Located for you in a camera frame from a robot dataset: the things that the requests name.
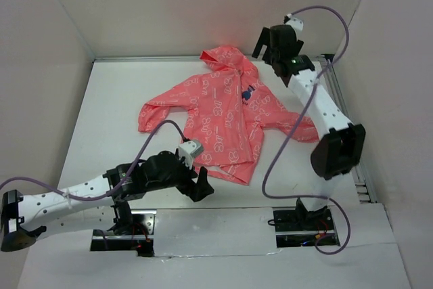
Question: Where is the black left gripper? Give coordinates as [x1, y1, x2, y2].
[147, 150, 214, 201]

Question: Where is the pink hooded jacket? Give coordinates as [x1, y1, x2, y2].
[138, 46, 319, 185]

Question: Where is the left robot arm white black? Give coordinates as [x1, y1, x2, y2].
[1, 151, 214, 252]

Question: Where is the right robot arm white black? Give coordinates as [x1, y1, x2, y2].
[252, 23, 366, 230]

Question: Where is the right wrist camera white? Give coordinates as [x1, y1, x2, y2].
[283, 14, 304, 32]

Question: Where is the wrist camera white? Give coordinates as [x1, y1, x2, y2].
[178, 139, 204, 169]
[283, 14, 304, 32]

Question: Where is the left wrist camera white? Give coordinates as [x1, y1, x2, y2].
[178, 139, 204, 169]

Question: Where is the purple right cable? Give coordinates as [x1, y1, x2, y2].
[261, 5, 351, 256]

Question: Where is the purple cable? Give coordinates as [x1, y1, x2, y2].
[0, 120, 190, 202]
[261, 5, 351, 256]

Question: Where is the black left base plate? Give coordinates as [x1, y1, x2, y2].
[90, 209, 156, 257]

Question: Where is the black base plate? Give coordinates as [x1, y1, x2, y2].
[90, 209, 156, 257]
[267, 208, 340, 248]

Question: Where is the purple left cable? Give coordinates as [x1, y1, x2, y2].
[0, 120, 190, 202]

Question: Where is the aluminium frame rail back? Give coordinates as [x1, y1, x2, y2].
[94, 55, 201, 63]

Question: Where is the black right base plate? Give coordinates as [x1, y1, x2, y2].
[267, 208, 340, 248]

